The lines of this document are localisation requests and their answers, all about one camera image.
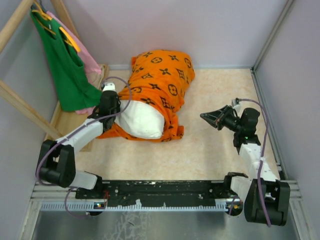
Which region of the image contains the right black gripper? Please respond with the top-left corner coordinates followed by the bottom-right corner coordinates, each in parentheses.
top-left (200, 105), bottom-right (243, 133)

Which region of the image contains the green tank top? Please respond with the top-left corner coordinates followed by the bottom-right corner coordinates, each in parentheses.
top-left (30, 11), bottom-right (102, 112)

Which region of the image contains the white pillow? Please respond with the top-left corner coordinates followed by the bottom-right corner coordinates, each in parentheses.
top-left (115, 100), bottom-right (165, 140)

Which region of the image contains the orange patterned pillowcase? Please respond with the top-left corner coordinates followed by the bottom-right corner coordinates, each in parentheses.
top-left (99, 49), bottom-right (196, 142)

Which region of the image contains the yellow clothes hanger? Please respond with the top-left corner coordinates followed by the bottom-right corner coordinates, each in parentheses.
top-left (31, 0), bottom-right (81, 53)

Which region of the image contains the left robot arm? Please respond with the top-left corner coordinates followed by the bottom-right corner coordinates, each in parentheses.
top-left (35, 84), bottom-right (121, 199)

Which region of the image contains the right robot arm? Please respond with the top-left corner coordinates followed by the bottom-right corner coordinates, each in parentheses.
top-left (200, 105), bottom-right (291, 227)

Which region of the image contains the pink shirt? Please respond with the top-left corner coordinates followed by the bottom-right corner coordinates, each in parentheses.
top-left (46, 10), bottom-right (103, 116)

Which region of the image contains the wooden clothes rack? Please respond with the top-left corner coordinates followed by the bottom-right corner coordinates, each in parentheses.
top-left (0, 0), bottom-right (110, 152)

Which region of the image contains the teal clothes hanger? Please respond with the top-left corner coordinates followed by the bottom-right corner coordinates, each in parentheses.
top-left (30, 0), bottom-right (47, 13)

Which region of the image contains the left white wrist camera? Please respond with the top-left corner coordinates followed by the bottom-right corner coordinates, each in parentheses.
top-left (100, 81), bottom-right (117, 92)

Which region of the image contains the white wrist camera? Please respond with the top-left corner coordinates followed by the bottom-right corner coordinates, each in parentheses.
top-left (231, 98), bottom-right (241, 111)
top-left (100, 81), bottom-right (117, 92)

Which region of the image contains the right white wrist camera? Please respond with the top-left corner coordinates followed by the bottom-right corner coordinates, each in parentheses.
top-left (231, 98), bottom-right (241, 111)

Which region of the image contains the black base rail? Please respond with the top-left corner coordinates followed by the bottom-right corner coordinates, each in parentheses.
top-left (32, 178), bottom-right (300, 216)

